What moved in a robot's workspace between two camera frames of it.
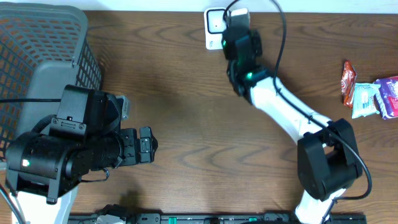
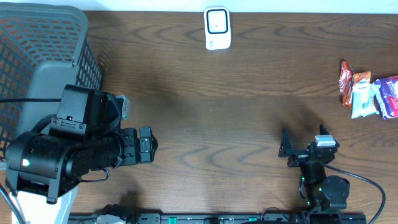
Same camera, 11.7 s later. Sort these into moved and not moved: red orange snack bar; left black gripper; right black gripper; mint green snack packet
Moved: right black gripper
Not moved: red orange snack bar; mint green snack packet; left black gripper
